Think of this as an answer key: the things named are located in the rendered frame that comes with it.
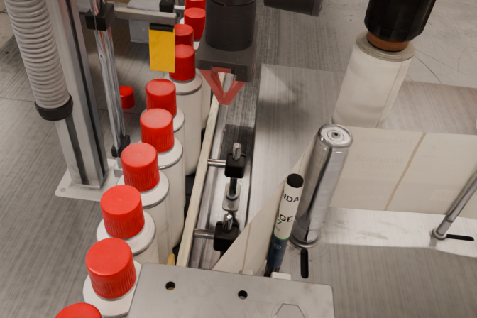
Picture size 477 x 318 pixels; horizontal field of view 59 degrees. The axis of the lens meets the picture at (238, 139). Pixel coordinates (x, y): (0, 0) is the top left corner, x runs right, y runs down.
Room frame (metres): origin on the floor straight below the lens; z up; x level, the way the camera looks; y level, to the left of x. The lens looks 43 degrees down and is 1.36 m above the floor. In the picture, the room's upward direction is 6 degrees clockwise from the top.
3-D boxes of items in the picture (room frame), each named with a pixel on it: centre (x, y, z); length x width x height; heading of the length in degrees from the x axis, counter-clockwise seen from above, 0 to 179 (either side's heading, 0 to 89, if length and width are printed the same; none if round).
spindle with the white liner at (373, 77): (0.55, -0.20, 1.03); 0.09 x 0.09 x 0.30
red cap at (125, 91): (0.64, 0.23, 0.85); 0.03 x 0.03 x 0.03
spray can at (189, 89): (0.44, 0.08, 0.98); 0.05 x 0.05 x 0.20
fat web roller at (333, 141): (0.34, -0.10, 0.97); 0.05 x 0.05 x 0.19
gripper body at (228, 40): (0.44, 0.02, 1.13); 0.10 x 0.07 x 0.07; 179
